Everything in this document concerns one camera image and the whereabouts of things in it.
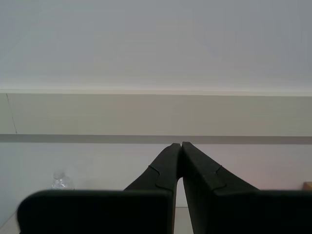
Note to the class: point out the brown cardboard box white label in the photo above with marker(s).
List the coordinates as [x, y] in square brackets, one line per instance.
[307, 185]

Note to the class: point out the clear plastic water bottle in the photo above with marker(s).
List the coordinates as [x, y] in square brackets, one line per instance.
[62, 181]

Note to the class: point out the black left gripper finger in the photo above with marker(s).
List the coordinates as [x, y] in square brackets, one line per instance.
[97, 212]
[231, 209]

